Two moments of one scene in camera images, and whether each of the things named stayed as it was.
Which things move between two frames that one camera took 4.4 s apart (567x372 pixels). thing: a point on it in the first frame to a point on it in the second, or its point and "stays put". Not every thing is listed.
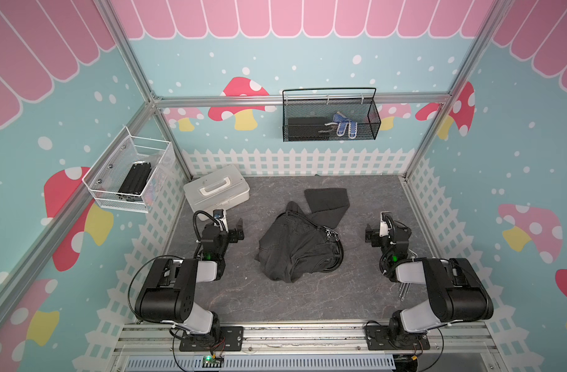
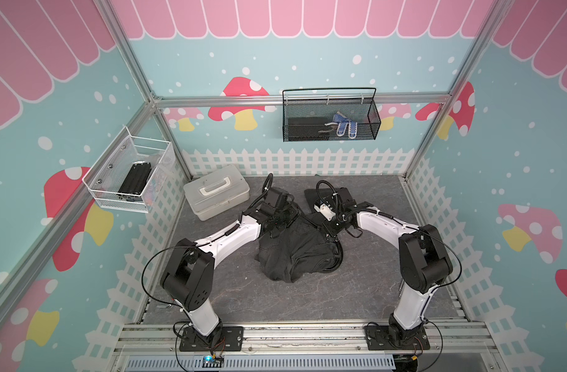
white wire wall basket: [128, 175] stays put
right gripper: [375, 241] to [328, 230]
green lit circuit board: [210, 362] stays put
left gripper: [231, 232] to [293, 214]
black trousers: [296, 243] stays put
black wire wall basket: [330, 120] stays put
